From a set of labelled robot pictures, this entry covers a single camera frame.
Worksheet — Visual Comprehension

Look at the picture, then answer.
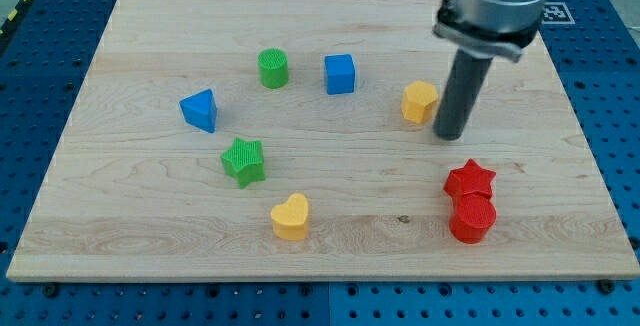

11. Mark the blue cube block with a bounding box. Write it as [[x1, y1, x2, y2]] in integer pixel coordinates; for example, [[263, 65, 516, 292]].
[[324, 54, 356, 95]]

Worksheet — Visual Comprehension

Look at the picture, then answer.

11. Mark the light wooden board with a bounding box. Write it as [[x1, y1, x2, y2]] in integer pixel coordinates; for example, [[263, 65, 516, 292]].
[[7, 0, 639, 282]]

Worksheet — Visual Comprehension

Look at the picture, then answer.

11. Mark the yellow heart block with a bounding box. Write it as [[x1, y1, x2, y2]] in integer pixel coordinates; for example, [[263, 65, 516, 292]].
[[270, 193, 310, 241]]

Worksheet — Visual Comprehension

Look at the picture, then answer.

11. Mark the blue triangle block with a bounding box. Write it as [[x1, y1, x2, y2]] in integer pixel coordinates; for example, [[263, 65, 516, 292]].
[[179, 89, 217, 133]]

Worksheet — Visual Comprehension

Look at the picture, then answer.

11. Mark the green star block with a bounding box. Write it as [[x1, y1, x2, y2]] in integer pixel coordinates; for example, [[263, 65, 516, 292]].
[[220, 137, 266, 189]]

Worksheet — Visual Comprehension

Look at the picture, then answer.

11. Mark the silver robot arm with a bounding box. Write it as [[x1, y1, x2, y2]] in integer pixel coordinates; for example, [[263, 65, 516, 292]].
[[433, 0, 546, 140]]

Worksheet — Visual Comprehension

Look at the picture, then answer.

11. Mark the yellow hexagon block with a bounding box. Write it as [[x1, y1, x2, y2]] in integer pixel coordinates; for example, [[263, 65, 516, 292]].
[[401, 81, 439, 124]]

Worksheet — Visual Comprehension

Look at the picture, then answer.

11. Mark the white fiducial marker tag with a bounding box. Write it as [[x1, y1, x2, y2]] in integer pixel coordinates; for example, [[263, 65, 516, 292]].
[[541, 1, 575, 25]]

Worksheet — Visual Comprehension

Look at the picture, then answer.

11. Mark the red star block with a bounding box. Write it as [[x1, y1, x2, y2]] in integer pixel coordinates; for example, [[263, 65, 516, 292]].
[[443, 159, 496, 199]]

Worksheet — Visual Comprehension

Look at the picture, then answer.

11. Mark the green cylinder block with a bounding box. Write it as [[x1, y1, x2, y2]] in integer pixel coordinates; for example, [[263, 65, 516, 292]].
[[257, 48, 289, 89]]

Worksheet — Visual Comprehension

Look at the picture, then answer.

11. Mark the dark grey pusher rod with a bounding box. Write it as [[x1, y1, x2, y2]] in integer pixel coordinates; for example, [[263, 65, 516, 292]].
[[433, 49, 493, 141]]

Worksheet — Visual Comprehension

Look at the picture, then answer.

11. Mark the red cylinder block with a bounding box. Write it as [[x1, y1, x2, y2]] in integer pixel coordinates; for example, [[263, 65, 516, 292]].
[[449, 193, 497, 244]]

